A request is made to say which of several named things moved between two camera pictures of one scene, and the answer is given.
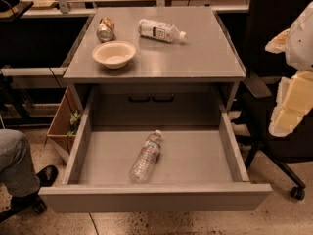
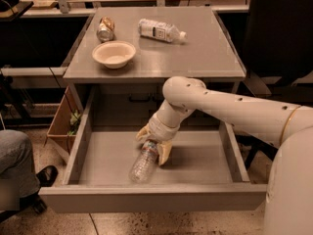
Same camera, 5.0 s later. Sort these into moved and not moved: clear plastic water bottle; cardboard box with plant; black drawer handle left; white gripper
Moved: white gripper
Not moved: cardboard box with plant; black drawer handle left; clear plastic water bottle
